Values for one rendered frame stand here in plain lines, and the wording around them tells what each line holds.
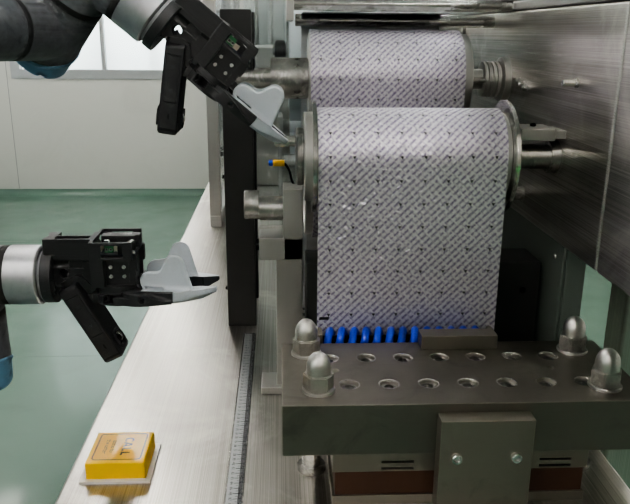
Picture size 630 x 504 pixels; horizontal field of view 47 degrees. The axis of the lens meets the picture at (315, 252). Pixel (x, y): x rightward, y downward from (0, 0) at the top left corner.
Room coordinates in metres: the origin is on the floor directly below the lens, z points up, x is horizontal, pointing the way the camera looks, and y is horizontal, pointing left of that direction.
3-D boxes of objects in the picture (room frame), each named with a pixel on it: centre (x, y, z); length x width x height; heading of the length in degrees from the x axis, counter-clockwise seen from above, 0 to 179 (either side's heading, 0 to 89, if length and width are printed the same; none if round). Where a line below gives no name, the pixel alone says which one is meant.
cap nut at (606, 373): (0.73, -0.32, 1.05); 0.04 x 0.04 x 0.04
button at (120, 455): (0.77, 0.23, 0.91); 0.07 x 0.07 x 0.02; 3
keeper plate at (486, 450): (0.67, -0.18, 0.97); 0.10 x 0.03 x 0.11; 93
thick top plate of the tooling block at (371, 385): (0.77, -0.16, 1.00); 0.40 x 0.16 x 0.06; 93
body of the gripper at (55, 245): (0.87, 0.28, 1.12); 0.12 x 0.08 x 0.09; 93
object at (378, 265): (0.88, -0.12, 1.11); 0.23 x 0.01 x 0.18; 93
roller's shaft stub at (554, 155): (0.95, -0.28, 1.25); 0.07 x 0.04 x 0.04; 93
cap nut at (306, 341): (0.81, 0.01, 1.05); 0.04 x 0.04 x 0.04
